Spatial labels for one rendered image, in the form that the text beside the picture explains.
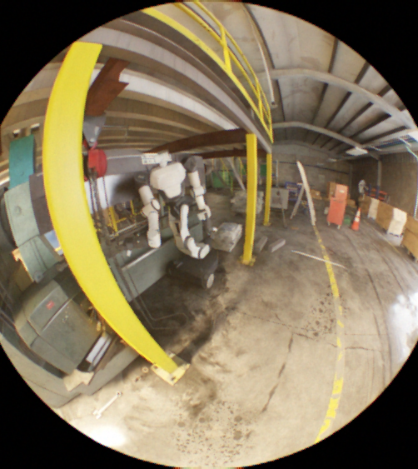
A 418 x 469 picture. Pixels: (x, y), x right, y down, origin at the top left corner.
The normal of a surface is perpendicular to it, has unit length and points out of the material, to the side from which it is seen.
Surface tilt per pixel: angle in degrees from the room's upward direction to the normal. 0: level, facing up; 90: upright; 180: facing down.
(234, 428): 0
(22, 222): 90
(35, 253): 90
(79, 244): 90
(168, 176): 102
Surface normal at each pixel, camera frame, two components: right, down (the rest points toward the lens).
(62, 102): 0.86, 0.18
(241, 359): -0.04, -0.91
